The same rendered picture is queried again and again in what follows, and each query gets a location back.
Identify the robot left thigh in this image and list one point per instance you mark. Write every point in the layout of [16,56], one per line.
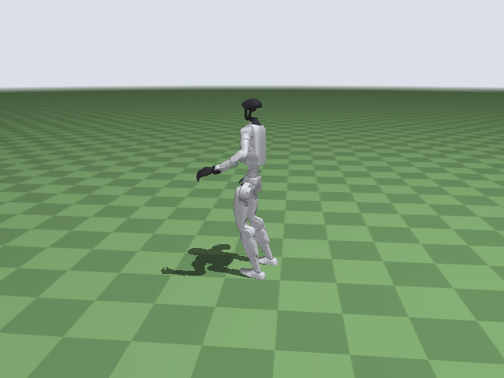
[241,207]

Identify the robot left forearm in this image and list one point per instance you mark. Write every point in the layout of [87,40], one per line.
[225,166]

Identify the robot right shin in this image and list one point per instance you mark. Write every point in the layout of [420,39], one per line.
[263,241]

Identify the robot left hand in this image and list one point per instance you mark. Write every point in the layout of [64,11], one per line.
[206,171]

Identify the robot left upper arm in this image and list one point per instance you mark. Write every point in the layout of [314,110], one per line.
[245,135]

